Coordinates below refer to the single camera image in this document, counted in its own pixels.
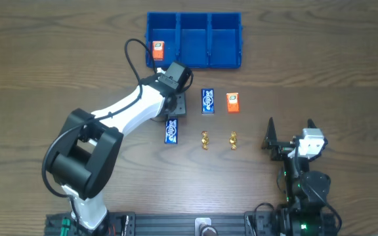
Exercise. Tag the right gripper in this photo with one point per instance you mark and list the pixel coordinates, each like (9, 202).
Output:
(282, 150)

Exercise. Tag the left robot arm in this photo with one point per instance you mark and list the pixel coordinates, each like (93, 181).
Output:
(143, 105)

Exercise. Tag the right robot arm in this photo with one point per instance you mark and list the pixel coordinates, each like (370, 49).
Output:
(313, 184)

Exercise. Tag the gold wrapped candy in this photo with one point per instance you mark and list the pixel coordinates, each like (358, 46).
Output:
(233, 140)
(205, 140)

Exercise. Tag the orange candy box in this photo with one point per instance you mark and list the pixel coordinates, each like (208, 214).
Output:
(233, 103)
(158, 50)

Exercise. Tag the blue candy pack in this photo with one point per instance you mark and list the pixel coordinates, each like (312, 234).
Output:
(207, 101)
(171, 131)

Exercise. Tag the blue tray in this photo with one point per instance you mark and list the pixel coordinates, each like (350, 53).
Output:
(194, 52)

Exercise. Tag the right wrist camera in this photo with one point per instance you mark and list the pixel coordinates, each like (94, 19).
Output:
(311, 142)

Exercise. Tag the mounting rail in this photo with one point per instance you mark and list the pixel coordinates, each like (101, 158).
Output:
(176, 224)

